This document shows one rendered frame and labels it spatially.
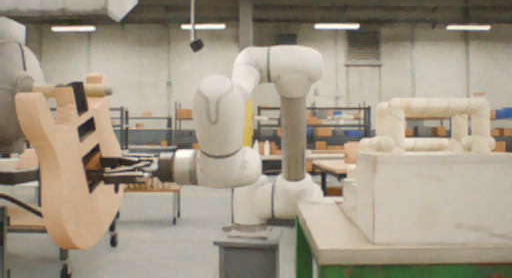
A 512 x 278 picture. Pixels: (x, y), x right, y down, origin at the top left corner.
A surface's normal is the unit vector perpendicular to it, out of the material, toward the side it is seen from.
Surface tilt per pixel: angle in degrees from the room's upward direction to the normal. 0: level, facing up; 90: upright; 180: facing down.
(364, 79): 90
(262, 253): 90
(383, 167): 90
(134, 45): 90
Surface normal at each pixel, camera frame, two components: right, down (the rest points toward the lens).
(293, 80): -0.05, 0.53
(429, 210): -0.04, -0.02
